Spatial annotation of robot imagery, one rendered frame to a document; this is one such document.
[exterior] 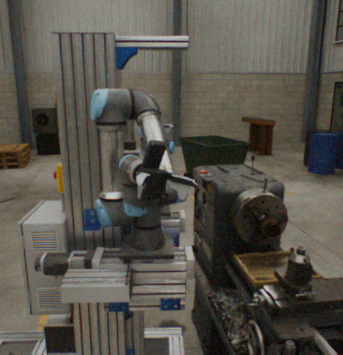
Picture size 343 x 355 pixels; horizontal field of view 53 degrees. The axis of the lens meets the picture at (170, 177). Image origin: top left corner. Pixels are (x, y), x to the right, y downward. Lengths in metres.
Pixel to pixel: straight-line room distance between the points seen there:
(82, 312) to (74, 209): 0.53
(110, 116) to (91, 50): 0.36
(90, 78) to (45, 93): 10.30
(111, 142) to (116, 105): 0.14
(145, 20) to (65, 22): 2.45
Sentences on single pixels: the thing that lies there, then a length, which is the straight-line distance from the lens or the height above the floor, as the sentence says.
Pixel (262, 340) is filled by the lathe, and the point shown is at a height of 0.80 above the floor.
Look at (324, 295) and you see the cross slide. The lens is 1.66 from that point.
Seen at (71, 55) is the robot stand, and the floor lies 1.94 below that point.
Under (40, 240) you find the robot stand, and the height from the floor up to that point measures 1.15.
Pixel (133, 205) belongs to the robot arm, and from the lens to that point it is 1.11.
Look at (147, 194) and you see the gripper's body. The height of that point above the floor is 1.53.
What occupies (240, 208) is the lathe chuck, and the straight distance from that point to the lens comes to 1.99.
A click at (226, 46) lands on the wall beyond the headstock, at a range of 12.47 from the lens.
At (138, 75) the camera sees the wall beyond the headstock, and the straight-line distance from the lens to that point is 11.72.
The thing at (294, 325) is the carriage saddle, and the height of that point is 0.91.
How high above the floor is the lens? 1.80
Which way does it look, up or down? 14 degrees down
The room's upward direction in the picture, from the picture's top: straight up
